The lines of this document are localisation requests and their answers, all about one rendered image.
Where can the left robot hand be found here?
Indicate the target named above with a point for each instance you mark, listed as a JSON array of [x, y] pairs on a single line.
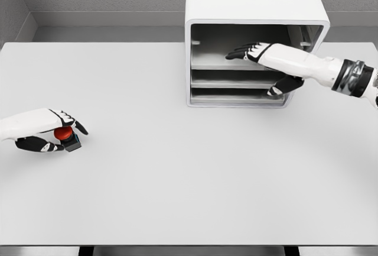
[[35, 120]]

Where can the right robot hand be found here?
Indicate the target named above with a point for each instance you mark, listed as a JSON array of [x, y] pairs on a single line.
[[283, 58]]

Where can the red button load switch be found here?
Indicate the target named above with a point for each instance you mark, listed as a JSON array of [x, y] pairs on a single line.
[[71, 143]]

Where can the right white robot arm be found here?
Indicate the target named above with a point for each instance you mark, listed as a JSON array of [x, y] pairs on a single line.
[[342, 71]]

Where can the shallow grey cabinet drawer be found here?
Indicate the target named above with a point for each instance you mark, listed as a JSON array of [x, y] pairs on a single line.
[[227, 97], [230, 82]]

